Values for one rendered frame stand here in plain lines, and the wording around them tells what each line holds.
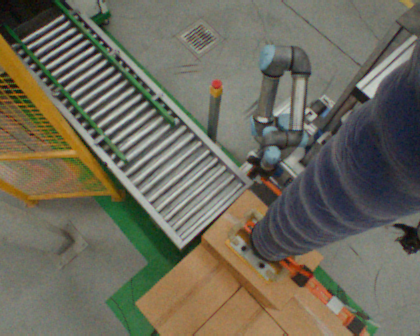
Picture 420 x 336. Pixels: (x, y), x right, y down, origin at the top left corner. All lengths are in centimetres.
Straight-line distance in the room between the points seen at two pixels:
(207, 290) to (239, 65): 229
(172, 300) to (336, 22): 336
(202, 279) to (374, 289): 154
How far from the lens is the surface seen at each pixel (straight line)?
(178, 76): 359
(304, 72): 173
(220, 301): 240
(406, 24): 145
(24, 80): 155
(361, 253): 327
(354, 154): 65
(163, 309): 241
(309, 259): 210
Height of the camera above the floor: 294
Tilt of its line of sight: 71 degrees down
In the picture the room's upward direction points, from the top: 7 degrees clockwise
